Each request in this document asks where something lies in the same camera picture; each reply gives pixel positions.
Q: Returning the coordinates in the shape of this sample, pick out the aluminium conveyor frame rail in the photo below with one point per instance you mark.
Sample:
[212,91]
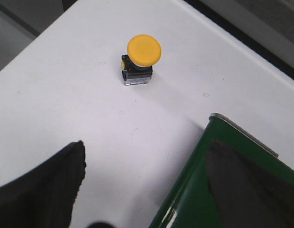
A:
[243,132]

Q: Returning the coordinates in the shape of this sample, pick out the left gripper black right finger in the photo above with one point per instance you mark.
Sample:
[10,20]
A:
[246,195]

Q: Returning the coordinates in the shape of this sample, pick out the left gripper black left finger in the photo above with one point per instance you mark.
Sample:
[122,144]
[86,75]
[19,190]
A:
[44,197]

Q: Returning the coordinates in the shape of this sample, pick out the yellow push button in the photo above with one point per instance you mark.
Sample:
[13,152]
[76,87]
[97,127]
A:
[143,51]

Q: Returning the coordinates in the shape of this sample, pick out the green conveyor belt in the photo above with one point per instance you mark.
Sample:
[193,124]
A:
[189,203]

